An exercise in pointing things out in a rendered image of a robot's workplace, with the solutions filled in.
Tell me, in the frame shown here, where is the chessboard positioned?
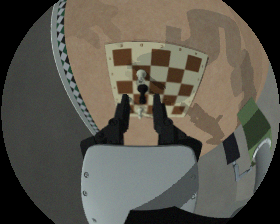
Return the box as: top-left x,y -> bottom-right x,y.
105,42 -> 208,117

